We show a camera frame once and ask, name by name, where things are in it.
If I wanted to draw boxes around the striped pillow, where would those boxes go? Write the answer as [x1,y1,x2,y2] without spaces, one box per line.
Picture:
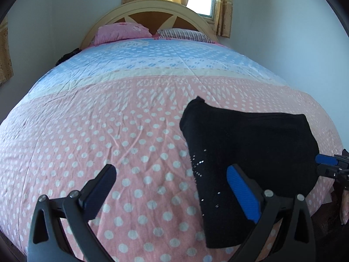
[157,28,216,44]

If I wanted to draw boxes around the dark cloth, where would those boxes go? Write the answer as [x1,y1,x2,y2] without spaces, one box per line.
[55,48,81,67]

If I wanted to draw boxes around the polka-dot pink blue blanket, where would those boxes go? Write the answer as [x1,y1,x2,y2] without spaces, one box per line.
[0,37,344,262]

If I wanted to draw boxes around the pink pillow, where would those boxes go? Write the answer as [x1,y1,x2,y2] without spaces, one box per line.
[93,22,154,45]

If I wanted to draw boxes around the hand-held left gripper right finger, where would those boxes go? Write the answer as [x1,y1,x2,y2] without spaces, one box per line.
[226,164,317,262]

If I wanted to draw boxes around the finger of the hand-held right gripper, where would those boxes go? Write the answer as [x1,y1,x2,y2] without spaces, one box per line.
[317,164,349,183]
[315,154,349,167]

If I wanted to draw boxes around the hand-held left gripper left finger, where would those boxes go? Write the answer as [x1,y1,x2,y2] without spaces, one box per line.
[27,164,118,262]

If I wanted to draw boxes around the black pants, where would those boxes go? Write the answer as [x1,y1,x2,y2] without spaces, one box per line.
[179,96,320,250]

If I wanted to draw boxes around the cream wooden headboard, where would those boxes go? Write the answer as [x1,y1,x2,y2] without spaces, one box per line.
[80,0,219,50]

